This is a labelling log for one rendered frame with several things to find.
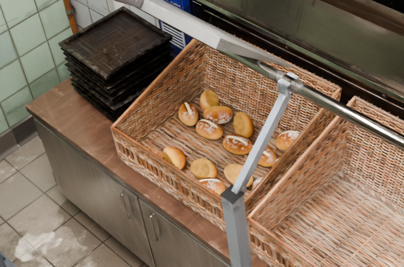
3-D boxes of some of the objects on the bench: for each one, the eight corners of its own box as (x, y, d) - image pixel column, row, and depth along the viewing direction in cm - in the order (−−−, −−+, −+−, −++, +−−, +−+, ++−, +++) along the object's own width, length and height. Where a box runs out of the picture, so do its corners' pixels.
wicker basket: (352, 157, 238) (354, 91, 219) (519, 254, 205) (538, 186, 186) (245, 251, 216) (238, 187, 197) (413, 377, 183) (423, 314, 164)
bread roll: (177, 177, 238) (175, 163, 234) (162, 158, 245) (160, 144, 240) (192, 170, 240) (190, 156, 236) (176, 151, 247) (174, 137, 242)
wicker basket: (216, 82, 271) (207, 20, 253) (344, 151, 240) (345, 86, 221) (115, 160, 248) (98, 97, 230) (243, 248, 217) (235, 184, 198)
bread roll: (226, 185, 233) (224, 171, 230) (225, 199, 228) (222, 185, 225) (195, 187, 235) (192, 173, 232) (192, 201, 229) (190, 187, 226)
